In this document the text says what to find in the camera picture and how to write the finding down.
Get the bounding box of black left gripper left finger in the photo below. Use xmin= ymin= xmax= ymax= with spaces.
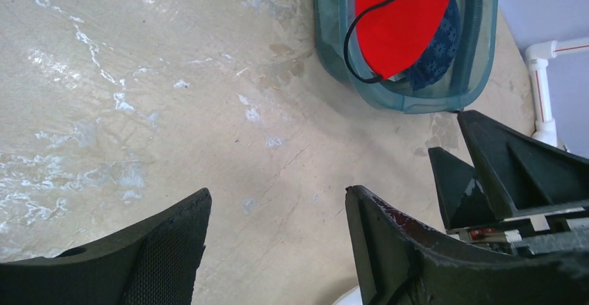
xmin=1 ymin=188 xmax=212 ymax=304

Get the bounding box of white PVC pipe rack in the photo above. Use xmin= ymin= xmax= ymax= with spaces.
xmin=524 ymin=37 xmax=588 ymax=147

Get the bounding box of red and black bra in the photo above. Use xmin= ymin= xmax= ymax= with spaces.
xmin=343 ymin=0 xmax=450 ymax=84

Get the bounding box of pink-trimmed white laundry bag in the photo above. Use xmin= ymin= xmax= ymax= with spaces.
xmin=333 ymin=286 xmax=363 ymax=305

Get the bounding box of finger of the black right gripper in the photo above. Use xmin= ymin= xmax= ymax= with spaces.
xmin=428 ymin=147 xmax=497 ymax=231
xmin=457 ymin=110 xmax=588 ymax=220

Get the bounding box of teal plastic basin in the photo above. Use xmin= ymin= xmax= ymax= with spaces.
xmin=314 ymin=0 xmax=498 ymax=114

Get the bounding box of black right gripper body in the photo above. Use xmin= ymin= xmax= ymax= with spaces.
xmin=446 ymin=202 xmax=588 ymax=257

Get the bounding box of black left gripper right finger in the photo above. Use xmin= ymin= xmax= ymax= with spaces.
xmin=345 ymin=186 xmax=588 ymax=304

